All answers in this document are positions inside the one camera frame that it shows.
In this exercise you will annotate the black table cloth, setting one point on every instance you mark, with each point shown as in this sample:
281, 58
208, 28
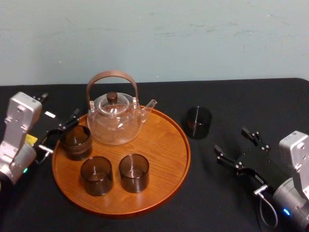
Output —
217, 96

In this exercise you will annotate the glass teapot lid, brown knob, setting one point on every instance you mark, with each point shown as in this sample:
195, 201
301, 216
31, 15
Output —
112, 97

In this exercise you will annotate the round wooden tray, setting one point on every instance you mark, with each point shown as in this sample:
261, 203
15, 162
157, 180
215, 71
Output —
159, 154

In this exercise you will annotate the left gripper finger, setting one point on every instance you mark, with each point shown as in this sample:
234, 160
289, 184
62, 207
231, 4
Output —
70, 120
41, 97

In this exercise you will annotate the smoked glass cup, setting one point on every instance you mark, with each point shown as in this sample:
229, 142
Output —
79, 147
96, 183
199, 128
134, 181

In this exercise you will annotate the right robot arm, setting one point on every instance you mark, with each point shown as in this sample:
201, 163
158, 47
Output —
295, 169

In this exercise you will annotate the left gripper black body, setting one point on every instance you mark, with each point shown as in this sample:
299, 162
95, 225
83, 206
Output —
47, 123

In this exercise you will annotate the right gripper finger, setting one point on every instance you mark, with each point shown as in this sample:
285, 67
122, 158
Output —
256, 139
227, 157

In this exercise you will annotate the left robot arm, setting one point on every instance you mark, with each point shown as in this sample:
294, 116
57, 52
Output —
19, 120

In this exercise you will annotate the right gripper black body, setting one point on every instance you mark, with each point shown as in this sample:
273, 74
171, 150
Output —
262, 164

